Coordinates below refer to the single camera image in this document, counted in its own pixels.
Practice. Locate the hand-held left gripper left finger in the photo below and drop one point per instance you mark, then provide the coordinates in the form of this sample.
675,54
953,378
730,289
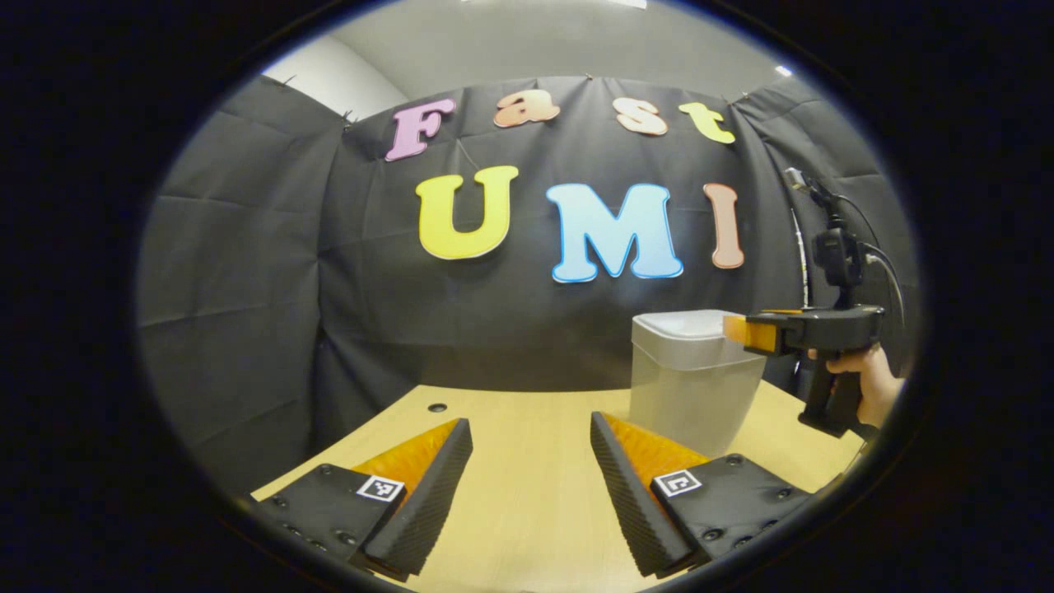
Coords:
428,502

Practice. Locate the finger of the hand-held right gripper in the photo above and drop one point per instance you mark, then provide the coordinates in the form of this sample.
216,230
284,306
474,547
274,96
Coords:
757,333

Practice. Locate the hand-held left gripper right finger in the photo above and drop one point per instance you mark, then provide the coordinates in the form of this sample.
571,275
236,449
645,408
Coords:
630,502

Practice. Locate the white desktop garbage bin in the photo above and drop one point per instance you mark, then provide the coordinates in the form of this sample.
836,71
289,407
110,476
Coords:
692,387

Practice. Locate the wooden desktop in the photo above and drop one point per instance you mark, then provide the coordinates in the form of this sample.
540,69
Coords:
527,461

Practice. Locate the ceiling light panel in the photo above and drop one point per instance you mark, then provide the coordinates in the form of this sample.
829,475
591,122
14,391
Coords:
627,3

